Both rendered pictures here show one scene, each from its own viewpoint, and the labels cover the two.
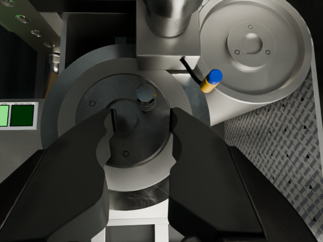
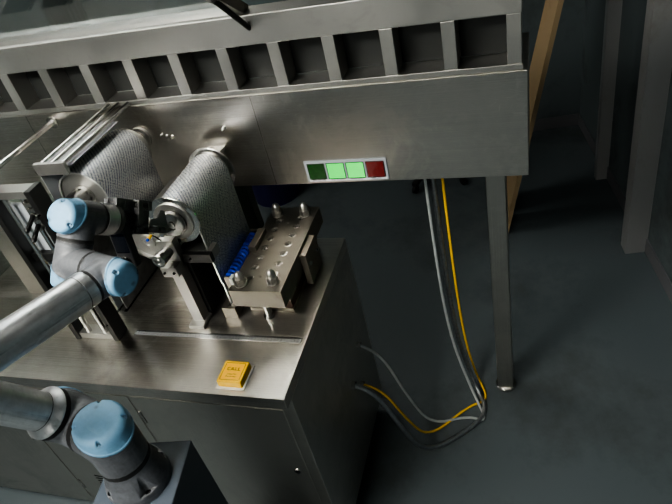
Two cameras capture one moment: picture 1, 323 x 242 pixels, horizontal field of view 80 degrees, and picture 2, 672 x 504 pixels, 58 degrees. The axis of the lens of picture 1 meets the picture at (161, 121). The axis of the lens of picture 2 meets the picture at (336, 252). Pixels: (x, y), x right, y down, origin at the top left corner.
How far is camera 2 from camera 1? 156 cm
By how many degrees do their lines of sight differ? 34
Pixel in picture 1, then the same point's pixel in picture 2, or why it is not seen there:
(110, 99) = (176, 230)
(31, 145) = (304, 149)
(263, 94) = not seen: hidden behind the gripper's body
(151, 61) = (169, 239)
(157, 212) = (191, 104)
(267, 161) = (128, 190)
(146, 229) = (203, 70)
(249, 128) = (142, 196)
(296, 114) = not seen: hidden behind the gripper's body
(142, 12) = (174, 251)
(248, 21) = (151, 249)
